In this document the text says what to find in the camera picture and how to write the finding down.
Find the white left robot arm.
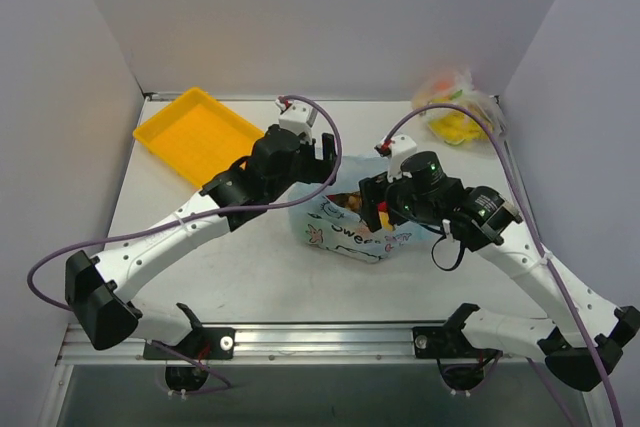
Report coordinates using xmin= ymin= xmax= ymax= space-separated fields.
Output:
xmin=65 ymin=125 xmax=337 ymax=358

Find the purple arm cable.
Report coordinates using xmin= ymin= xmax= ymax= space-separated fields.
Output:
xmin=27 ymin=94 xmax=344 ymax=392
xmin=377 ymin=103 xmax=624 ymax=427

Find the aluminium front rail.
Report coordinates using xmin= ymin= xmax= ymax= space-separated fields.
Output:
xmin=57 ymin=322 xmax=559 ymax=367

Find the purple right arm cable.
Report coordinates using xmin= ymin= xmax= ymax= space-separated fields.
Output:
xmin=377 ymin=103 xmax=624 ymax=427

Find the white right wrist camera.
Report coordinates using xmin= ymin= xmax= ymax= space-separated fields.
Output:
xmin=375 ymin=134 xmax=418 ymax=182

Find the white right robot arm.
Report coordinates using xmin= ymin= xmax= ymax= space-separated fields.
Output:
xmin=359 ymin=151 xmax=639 ymax=392

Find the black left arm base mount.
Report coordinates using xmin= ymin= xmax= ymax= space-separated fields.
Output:
xmin=143 ymin=303 xmax=236 ymax=362

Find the clear bag of yellow fruit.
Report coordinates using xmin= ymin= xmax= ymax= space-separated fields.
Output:
xmin=411 ymin=68 xmax=507 ymax=146

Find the yellow plastic tray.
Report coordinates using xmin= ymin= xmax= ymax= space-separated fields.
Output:
xmin=133 ymin=87 xmax=264 ymax=188

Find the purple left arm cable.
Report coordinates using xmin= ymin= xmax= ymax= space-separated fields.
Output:
xmin=27 ymin=94 xmax=344 ymax=392

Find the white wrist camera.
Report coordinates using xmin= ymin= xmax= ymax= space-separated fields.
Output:
xmin=275 ymin=97 xmax=317 ymax=144
xmin=375 ymin=134 xmax=418 ymax=182

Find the light blue printed plastic bag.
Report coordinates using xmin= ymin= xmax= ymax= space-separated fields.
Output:
xmin=287 ymin=156 xmax=436 ymax=263

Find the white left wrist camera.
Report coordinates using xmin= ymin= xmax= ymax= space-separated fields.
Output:
xmin=275 ymin=97 xmax=317 ymax=144

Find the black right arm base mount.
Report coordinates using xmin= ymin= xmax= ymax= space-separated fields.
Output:
xmin=411 ymin=303 xmax=498 ymax=360

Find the yellow lemon fruit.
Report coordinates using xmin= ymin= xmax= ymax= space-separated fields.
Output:
xmin=378 ymin=211 xmax=395 ymax=232

